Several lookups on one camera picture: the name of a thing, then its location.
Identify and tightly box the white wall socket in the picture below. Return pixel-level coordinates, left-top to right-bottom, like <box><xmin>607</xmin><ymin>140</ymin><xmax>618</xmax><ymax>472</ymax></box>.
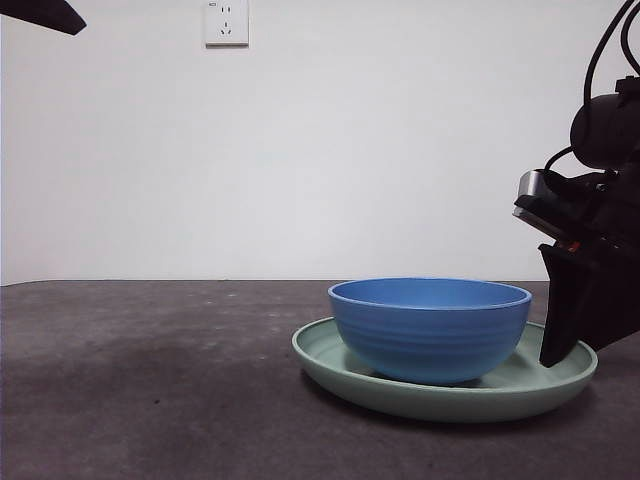
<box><xmin>204</xmin><ymin>0</ymin><xmax>250</xmax><ymax>49</ymax></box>

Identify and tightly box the blue ribbed bowl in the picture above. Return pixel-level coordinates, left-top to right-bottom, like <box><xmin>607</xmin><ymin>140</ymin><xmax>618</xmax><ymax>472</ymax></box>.
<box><xmin>327</xmin><ymin>277</ymin><xmax>532</xmax><ymax>386</ymax></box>

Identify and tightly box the pale green plate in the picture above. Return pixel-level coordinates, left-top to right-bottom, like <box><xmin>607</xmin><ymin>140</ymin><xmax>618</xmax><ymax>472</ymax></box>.
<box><xmin>291</xmin><ymin>315</ymin><xmax>599</xmax><ymax>424</ymax></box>

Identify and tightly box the thin black camera cable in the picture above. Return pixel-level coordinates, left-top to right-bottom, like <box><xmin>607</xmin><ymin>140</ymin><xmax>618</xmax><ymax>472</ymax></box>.
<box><xmin>543</xmin><ymin>144</ymin><xmax>587</xmax><ymax>176</ymax></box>

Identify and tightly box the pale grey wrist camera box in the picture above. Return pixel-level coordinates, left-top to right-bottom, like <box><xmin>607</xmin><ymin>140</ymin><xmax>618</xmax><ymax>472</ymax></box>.
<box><xmin>511</xmin><ymin>169</ymin><xmax>607</xmax><ymax>242</ymax></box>

